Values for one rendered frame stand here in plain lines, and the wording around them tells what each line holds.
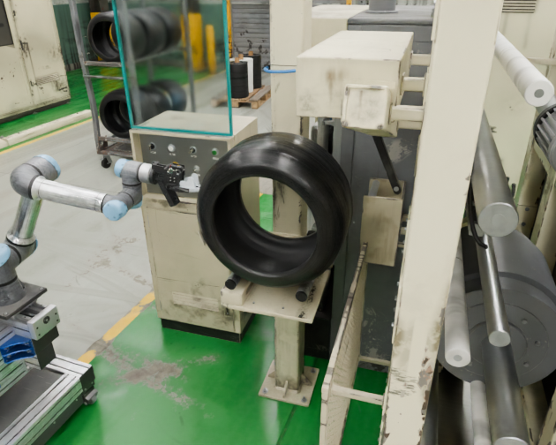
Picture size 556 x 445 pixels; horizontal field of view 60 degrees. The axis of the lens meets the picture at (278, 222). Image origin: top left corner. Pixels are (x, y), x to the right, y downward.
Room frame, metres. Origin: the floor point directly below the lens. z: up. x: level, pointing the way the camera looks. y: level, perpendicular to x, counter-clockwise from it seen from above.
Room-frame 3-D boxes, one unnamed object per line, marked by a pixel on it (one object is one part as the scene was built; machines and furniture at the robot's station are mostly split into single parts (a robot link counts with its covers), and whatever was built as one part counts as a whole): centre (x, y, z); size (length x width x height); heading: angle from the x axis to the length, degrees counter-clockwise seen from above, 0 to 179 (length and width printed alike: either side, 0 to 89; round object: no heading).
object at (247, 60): (8.53, 0.57, 0.38); 1.20 x 0.80 x 0.76; 166
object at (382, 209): (1.76, -0.43, 1.05); 0.20 x 0.15 x 0.30; 163
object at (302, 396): (1.91, -0.06, 0.02); 0.27 x 0.27 x 0.04; 73
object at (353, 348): (1.34, -0.25, 0.65); 0.90 x 0.02 x 0.70; 163
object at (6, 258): (1.73, 1.18, 0.88); 0.13 x 0.12 x 0.14; 171
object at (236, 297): (1.70, 0.13, 0.83); 0.36 x 0.09 x 0.06; 163
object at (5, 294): (1.72, 1.18, 0.77); 0.15 x 0.15 x 0.10
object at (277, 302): (1.66, 0.00, 0.80); 0.37 x 0.36 x 0.02; 73
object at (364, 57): (1.45, -0.25, 1.71); 0.61 x 0.25 x 0.15; 163
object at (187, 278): (2.48, 0.43, 0.63); 0.56 x 0.41 x 1.27; 73
